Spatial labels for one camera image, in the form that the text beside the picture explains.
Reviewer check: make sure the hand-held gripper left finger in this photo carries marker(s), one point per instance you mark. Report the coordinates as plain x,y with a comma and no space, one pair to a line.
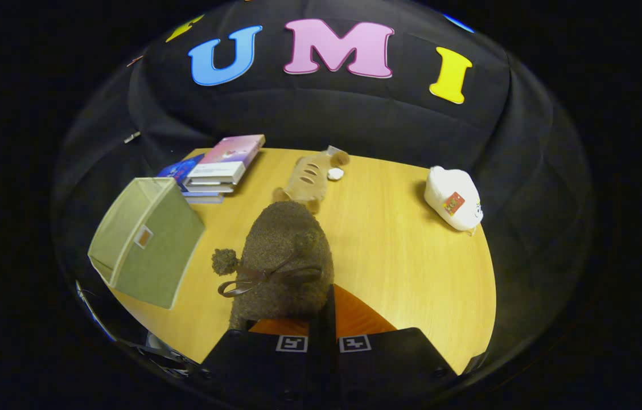
252,364

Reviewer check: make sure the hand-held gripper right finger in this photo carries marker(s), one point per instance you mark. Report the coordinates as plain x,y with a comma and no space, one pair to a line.
389,364

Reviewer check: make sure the brown fuzzy shoe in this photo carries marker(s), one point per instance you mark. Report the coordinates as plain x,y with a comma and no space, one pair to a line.
284,239

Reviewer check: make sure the pale green fabric storage box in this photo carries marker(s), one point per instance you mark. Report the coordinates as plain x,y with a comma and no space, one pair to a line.
156,250

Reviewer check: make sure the white plush toy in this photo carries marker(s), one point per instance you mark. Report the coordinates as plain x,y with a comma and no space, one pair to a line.
452,196

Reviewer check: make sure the white book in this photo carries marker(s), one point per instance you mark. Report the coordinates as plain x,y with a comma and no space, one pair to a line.
210,188

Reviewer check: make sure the tan bread plush toy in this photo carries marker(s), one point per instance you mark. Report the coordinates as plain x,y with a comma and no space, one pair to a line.
307,179

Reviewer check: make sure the blue cover book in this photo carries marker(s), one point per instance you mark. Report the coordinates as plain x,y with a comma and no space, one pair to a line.
181,168

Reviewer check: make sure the pink cover book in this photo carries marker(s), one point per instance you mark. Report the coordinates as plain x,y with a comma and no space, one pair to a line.
230,154

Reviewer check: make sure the black backdrop cloth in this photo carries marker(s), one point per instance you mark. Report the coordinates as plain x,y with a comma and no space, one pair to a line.
440,131

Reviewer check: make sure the silver clip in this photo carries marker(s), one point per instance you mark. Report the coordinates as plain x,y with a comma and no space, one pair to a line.
132,137

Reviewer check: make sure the pink wooden clip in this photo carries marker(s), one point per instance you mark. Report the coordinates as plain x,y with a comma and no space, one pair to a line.
135,61

